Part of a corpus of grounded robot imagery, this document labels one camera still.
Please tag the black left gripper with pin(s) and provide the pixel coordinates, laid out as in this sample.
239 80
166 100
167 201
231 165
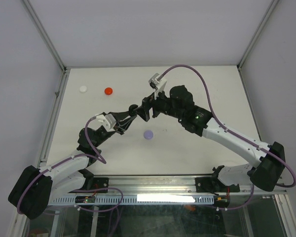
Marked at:
118 117

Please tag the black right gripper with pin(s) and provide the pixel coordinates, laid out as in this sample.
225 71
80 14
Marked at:
143 111

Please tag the black round charging case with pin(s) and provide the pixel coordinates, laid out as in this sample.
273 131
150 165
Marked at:
132 110

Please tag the purple round earbud charging case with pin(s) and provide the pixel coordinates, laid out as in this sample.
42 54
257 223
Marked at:
148 134

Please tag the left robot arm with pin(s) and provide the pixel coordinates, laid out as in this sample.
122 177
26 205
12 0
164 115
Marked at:
37 187

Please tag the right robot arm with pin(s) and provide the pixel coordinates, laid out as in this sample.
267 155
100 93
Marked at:
264 161

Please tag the orange round charging case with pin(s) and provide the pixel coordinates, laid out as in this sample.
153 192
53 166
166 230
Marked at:
108 91

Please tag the white round charging case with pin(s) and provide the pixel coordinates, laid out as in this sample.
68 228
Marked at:
83 89

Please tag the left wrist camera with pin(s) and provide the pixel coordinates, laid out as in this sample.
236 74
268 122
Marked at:
107 120

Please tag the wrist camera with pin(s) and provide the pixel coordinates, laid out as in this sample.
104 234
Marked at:
107 120
158 83

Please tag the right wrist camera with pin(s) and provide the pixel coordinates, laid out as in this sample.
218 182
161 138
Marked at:
158 83

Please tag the aluminium frame post left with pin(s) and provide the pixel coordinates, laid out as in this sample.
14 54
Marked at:
43 33

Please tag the aluminium frame post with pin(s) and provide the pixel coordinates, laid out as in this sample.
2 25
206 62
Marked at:
43 33
258 32

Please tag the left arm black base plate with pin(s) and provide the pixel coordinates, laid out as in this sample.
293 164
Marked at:
98 183

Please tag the aluminium mounting rail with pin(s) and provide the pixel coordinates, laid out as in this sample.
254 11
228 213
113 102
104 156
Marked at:
159 184

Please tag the white slotted cable duct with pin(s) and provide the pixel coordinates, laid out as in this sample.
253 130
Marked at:
151 199

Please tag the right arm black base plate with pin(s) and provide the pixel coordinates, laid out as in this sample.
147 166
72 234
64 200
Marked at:
213 186

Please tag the aluminium frame post right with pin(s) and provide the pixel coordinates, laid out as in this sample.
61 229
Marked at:
258 32

